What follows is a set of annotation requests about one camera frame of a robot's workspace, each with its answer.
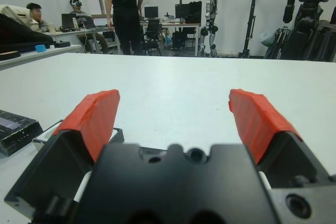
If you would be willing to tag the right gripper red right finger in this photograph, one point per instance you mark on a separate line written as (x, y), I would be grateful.
(257, 124)

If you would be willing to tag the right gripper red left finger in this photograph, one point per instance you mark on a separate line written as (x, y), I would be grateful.
(97, 119)

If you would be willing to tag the glossy black box lid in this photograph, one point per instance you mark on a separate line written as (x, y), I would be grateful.
(18, 132)

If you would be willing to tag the white box with black rim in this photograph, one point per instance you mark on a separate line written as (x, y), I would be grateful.
(43, 137)

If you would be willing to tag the small blue box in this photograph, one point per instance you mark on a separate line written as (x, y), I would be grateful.
(40, 48)

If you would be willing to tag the white side desk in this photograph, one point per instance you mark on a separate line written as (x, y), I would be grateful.
(52, 51)

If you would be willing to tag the flat black pad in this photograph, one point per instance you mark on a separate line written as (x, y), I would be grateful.
(62, 44)

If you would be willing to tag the black folded cart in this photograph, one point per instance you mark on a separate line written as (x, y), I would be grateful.
(282, 43)

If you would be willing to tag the pale green plastic bag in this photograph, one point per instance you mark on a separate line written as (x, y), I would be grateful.
(267, 39)

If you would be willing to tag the long white desk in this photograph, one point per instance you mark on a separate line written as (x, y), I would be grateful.
(78, 30)

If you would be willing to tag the black gantry stand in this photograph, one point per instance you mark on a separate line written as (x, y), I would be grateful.
(248, 24)

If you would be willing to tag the white cup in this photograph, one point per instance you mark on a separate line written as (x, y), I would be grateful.
(51, 28)

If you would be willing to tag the black laptop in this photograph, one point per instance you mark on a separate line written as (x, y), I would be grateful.
(68, 20)

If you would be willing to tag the black office chair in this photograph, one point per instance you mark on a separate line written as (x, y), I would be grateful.
(152, 32)

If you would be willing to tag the seated man with VR headset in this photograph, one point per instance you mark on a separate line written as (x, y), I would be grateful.
(78, 15)

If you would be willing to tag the black and wood disc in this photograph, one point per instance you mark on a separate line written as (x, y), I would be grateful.
(9, 55)

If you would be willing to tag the black backpack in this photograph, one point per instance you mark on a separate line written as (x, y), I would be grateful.
(179, 41)

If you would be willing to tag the seated man in beige jacket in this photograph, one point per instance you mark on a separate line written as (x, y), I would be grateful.
(36, 23)

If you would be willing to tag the black bag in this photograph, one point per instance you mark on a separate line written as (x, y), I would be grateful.
(21, 35)

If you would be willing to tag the silver humanoid robot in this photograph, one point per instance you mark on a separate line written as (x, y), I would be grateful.
(211, 19)

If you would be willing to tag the standing person in black clothes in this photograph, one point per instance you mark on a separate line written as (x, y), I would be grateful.
(126, 3)

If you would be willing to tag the small black monitor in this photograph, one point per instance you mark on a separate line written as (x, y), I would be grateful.
(151, 12)

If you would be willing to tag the wood-edged desk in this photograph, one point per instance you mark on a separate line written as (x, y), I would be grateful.
(181, 24)

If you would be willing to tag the large black monitor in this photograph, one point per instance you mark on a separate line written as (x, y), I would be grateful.
(191, 11)

